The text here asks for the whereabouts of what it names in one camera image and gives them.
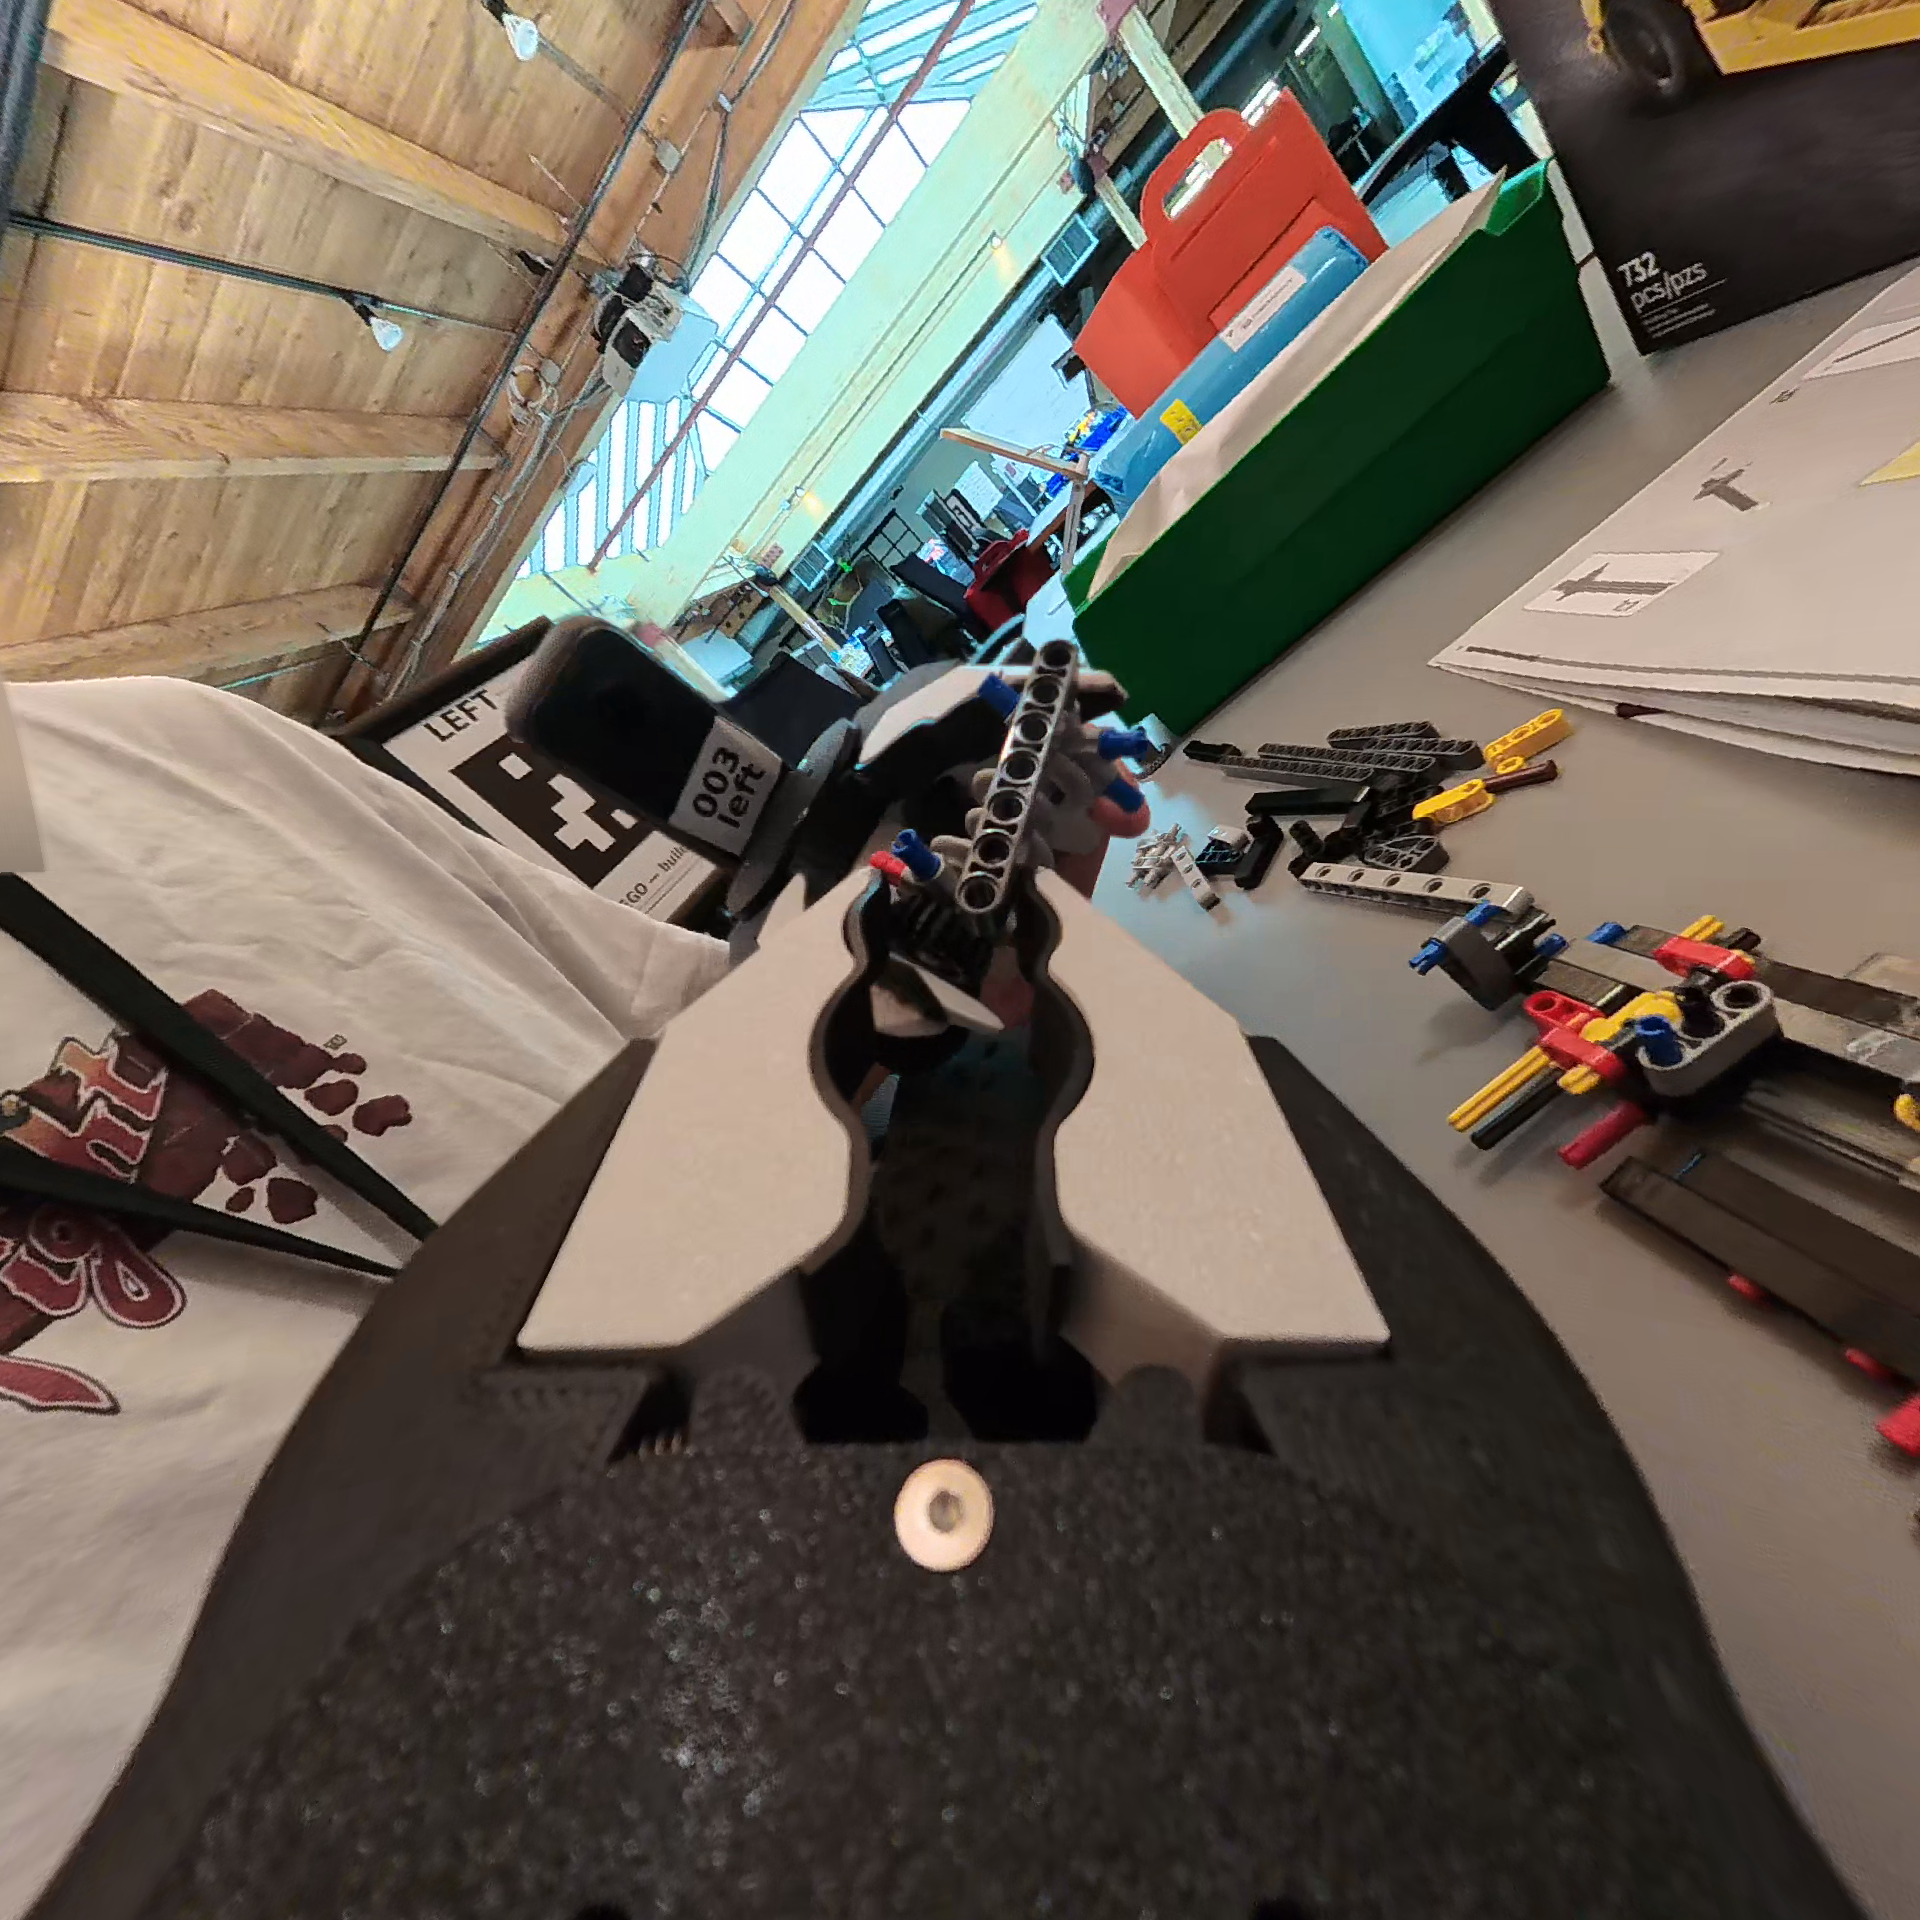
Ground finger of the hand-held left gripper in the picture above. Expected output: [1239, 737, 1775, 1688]
[853, 657, 1008, 786]

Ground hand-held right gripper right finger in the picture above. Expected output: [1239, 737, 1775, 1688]
[1025, 872, 1398, 1381]

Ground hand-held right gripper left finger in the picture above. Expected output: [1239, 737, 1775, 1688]
[514, 872, 886, 1368]

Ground dark grey lego beam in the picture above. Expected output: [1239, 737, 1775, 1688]
[952, 644, 1083, 914]

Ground grey lego connector blue pins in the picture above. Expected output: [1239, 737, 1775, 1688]
[975, 668, 1155, 802]

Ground grey lego shock absorber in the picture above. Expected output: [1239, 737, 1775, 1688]
[866, 718, 1116, 1041]

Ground small light grey lego connector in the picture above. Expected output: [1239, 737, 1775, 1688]
[1126, 825, 1225, 914]

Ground light grey lego beam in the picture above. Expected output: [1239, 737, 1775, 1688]
[1297, 859, 1535, 920]

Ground grey lego block blue pins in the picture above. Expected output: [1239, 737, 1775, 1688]
[1410, 886, 1564, 1006]

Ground pile of black lego beams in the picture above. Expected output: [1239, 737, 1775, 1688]
[1183, 725, 1495, 879]

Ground lego instruction booklet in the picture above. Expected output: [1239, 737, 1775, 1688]
[1435, 264, 1920, 782]

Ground black lego set box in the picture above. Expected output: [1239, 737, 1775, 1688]
[1487, 0, 1920, 366]

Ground workshop shelves with equipment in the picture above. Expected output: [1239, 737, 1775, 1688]
[722, 454, 1083, 674]

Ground black framed marker sign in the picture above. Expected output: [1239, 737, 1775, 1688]
[338, 655, 744, 936]

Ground white printed t-shirt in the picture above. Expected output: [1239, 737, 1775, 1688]
[0, 674, 755, 1920]

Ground light blue plastic container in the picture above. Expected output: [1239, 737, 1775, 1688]
[1096, 224, 1372, 522]

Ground green storage box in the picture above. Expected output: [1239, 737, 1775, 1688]
[1074, 156, 1613, 737]

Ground partly built Technic model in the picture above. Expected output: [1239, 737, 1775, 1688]
[1443, 913, 1920, 1461]

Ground skylight window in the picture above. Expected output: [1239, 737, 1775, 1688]
[526, 0, 1046, 579]

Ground red plastic case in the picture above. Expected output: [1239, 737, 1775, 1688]
[1074, 89, 1392, 425]

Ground ceiling mounted camera unit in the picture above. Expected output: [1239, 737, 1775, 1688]
[594, 258, 687, 398]

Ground black lanyard strap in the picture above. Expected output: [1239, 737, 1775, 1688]
[0, 879, 441, 1281]

